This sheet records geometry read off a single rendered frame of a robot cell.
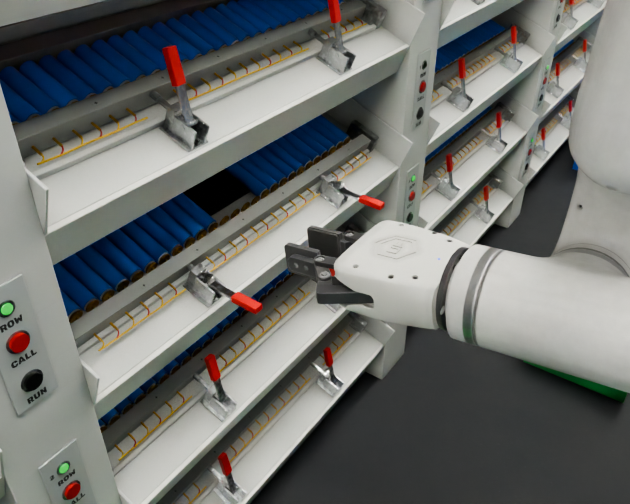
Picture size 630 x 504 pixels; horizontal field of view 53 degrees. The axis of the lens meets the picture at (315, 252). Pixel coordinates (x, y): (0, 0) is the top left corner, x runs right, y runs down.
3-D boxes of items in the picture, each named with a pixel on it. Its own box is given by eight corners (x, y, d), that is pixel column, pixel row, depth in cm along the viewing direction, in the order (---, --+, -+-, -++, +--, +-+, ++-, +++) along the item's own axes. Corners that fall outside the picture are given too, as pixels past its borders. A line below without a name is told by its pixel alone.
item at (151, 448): (381, 279, 115) (414, 229, 105) (123, 535, 74) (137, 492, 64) (298, 212, 119) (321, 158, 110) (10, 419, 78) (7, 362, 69)
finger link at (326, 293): (410, 283, 55) (382, 255, 60) (329, 309, 53) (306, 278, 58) (410, 295, 56) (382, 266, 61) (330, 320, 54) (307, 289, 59)
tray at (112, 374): (388, 186, 104) (413, 143, 97) (90, 426, 63) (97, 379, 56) (297, 117, 108) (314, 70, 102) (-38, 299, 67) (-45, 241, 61)
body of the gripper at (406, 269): (493, 228, 56) (383, 206, 62) (443, 286, 49) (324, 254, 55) (490, 298, 60) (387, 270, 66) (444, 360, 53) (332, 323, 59)
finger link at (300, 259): (344, 255, 59) (287, 240, 62) (325, 272, 57) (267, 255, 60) (347, 284, 60) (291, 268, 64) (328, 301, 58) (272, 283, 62)
